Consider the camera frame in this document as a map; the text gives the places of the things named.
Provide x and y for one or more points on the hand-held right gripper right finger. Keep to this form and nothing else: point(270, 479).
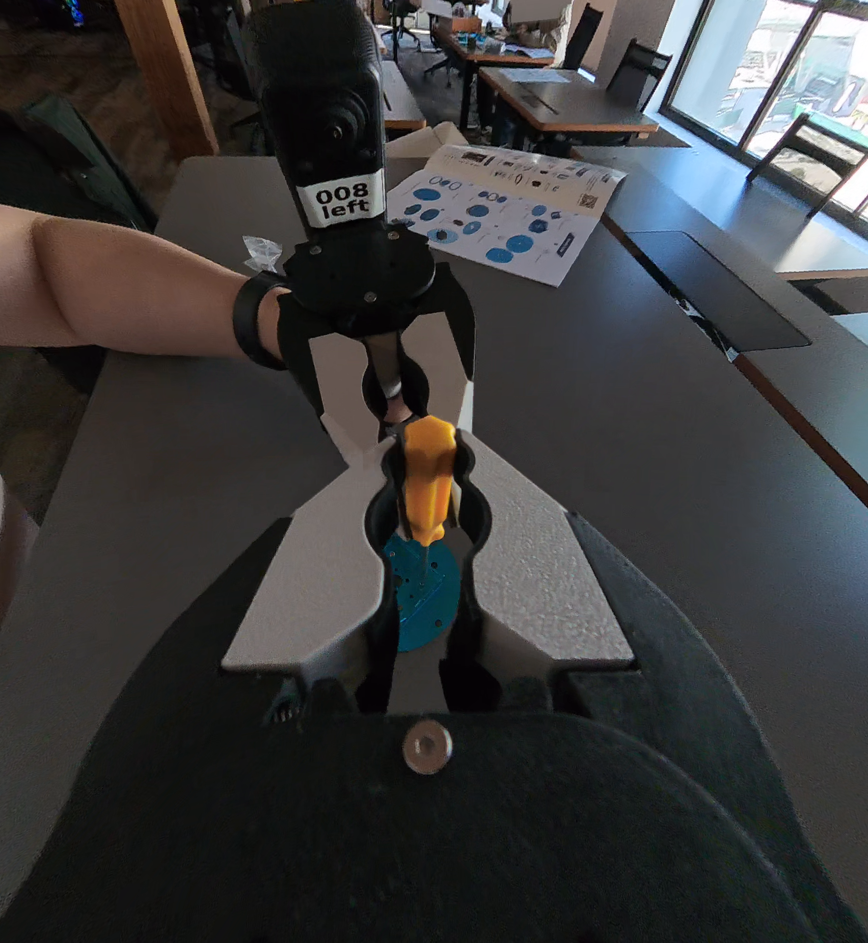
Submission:
point(552, 589)

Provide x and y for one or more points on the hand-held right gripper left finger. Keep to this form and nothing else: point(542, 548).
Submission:
point(301, 597)

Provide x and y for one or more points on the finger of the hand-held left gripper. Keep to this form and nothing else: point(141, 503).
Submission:
point(441, 361)
point(342, 390)

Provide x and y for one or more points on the yellow screwdriver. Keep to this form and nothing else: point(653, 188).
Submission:
point(426, 479)

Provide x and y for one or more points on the blue disc with square bracket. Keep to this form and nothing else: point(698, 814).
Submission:
point(423, 589)

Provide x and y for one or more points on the person's left forearm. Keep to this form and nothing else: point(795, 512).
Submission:
point(95, 287)

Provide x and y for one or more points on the grey desk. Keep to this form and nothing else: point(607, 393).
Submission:
point(401, 99)
point(773, 280)
point(566, 99)
point(625, 516)

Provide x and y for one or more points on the distant cluttered desk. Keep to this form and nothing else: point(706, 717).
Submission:
point(493, 44)

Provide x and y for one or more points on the person's left hand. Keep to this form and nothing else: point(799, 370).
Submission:
point(398, 409)

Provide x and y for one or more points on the clear plastic bag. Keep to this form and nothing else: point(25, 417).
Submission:
point(261, 254)

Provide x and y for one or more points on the black office chair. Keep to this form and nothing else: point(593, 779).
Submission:
point(401, 22)

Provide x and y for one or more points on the cardboard box with blue print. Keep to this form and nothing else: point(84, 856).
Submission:
point(500, 210)

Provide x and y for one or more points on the wooden pillar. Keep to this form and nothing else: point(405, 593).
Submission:
point(169, 74)

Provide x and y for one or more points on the dark bag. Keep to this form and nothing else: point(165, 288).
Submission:
point(73, 162)

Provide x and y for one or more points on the large glass window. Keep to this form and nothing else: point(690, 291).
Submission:
point(795, 74)

